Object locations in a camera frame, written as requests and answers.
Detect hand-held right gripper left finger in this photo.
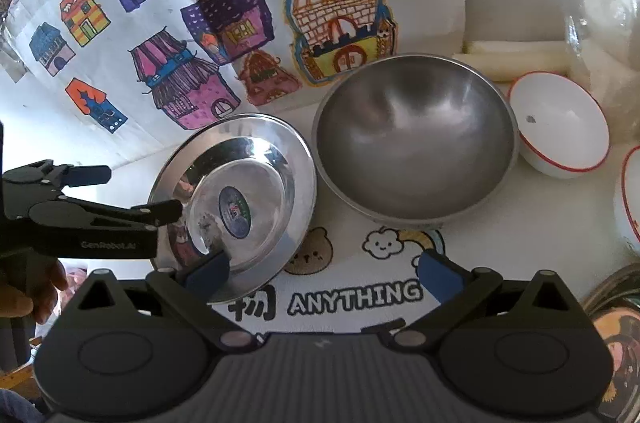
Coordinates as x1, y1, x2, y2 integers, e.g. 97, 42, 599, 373
75, 250, 258, 351

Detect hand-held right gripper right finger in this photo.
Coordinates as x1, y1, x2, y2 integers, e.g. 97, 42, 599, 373
382, 248, 576, 350

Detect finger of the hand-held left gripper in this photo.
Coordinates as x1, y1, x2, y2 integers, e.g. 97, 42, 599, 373
30, 196, 183, 230
2, 160, 112, 204

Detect shiny steel plate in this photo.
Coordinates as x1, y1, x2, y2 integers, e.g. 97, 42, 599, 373
148, 113, 318, 304

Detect white bowl with red rim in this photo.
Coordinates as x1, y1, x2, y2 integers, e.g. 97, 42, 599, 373
507, 70, 611, 179
612, 146, 640, 254

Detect person's left hand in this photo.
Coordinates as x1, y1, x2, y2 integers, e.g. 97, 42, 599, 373
0, 259, 69, 325

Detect large steel bowl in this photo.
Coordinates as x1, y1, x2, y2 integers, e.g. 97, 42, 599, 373
312, 54, 521, 226

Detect blue denim trousers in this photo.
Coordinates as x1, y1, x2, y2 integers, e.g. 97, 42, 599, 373
0, 390, 46, 423

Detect dark patterned plate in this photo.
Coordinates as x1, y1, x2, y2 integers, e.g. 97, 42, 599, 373
582, 263, 640, 423

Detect thick white roll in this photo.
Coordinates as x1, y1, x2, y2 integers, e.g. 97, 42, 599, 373
452, 50, 571, 82

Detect thin white roll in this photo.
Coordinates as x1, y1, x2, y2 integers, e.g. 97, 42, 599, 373
462, 40, 566, 55

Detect clear plastic bag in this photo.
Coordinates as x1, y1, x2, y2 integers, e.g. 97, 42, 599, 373
565, 0, 640, 144

